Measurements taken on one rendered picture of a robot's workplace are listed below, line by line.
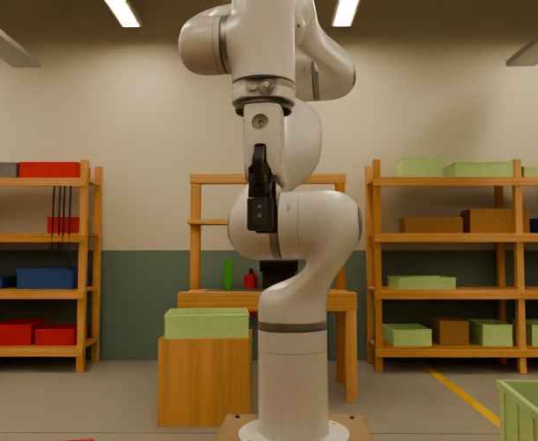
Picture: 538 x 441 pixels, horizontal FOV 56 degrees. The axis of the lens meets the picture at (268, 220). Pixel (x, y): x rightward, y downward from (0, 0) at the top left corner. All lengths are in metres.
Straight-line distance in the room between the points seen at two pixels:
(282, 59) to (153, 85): 5.69
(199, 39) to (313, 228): 0.34
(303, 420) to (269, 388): 0.07
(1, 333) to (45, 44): 3.35
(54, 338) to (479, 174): 4.75
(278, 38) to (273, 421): 0.59
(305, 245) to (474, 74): 5.90
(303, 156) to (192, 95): 5.29
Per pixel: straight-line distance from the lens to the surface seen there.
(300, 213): 0.84
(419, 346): 5.63
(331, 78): 1.10
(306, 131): 0.99
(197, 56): 0.71
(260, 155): 0.60
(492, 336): 5.87
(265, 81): 0.66
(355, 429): 1.00
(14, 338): 6.03
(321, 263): 0.83
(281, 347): 0.86
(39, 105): 6.70
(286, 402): 0.87
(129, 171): 6.18
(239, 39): 0.69
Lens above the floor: 1.27
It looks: 3 degrees up
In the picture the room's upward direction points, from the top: straight up
